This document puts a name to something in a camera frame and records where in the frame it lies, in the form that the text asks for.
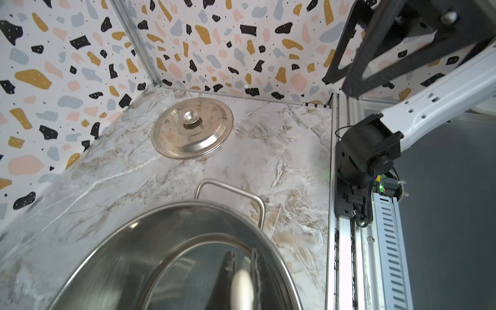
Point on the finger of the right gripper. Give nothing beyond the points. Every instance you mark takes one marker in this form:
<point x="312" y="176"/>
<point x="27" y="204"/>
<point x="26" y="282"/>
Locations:
<point x="371" y="31"/>

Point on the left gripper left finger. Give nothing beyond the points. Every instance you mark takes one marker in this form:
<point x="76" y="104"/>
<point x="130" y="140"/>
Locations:
<point x="222" y="287"/>

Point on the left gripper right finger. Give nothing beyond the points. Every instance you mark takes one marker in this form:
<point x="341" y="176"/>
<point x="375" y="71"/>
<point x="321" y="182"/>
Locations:
<point x="259" y="279"/>

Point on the stainless steel pot lid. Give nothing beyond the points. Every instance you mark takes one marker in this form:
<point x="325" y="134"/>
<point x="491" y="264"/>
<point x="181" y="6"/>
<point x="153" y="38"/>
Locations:
<point x="192" y="128"/>

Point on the right green circuit board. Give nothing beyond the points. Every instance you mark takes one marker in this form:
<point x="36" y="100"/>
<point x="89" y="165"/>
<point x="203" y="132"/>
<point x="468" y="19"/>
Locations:
<point x="389" y="185"/>

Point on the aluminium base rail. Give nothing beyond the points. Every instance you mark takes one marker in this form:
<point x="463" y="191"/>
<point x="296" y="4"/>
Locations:
<point x="367" y="267"/>

